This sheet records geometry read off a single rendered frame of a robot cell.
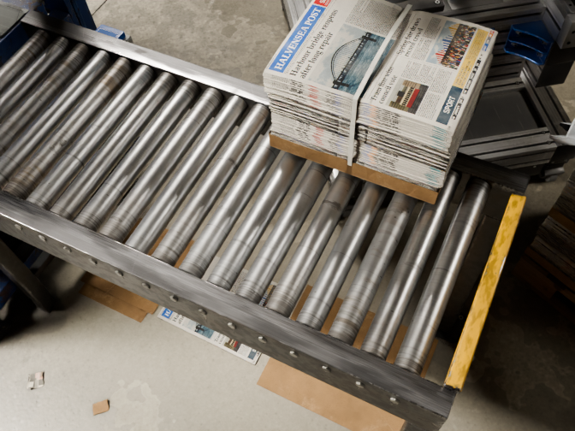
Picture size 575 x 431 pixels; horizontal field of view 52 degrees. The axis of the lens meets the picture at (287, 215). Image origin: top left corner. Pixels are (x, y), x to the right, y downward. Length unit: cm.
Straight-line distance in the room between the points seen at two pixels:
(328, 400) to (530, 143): 108
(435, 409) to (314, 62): 66
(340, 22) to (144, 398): 128
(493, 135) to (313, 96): 115
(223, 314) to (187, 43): 187
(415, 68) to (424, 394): 59
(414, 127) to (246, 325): 47
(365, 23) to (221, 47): 158
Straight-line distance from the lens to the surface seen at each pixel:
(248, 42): 277
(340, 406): 189
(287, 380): 191
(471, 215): 125
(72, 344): 210
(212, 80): 147
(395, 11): 128
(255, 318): 112
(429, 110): 109
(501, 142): 215
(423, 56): 119
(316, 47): 119
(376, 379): 108
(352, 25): 124
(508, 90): 232
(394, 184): 123
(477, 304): 114
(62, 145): 146
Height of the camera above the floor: 183
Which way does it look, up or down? 58 degrees down
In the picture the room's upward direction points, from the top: 5 degrees counter-clockwise
